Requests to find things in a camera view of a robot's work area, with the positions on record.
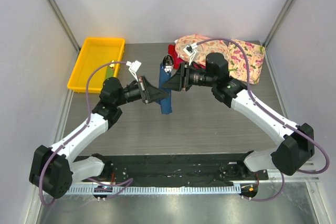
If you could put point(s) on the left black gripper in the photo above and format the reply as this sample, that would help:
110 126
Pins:
148 93

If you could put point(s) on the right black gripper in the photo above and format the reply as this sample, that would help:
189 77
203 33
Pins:
181 78

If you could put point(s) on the blue paper napkin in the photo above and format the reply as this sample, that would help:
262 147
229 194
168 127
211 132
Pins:
165 104

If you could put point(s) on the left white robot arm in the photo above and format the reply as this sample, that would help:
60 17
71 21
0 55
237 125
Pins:
54 169

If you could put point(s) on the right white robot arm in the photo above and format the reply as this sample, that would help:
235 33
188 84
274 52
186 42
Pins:
292 150

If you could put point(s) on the red folded cloth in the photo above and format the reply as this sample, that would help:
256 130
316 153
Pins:
192 54

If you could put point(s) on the floral round mesh cover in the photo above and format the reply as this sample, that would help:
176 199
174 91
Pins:
203 49

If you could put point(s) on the green gold-tipped utensil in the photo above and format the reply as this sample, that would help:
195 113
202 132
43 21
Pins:
110 70

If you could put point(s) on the floral yellow placemat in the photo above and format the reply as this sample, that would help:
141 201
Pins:
237 65

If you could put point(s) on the yellow plastic bin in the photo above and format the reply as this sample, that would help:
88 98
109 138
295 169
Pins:
95 52

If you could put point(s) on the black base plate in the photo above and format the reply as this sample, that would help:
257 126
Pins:
181 170

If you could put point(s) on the white slotted cable duct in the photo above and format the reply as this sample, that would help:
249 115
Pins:
94 189

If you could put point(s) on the left aluminium corner post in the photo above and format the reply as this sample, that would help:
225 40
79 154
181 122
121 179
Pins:
58 13

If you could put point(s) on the aluminium corner post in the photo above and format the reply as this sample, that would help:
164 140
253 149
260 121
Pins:
58 13
278 21

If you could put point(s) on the right aluminium corner post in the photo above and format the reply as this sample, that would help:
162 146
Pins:
278 21

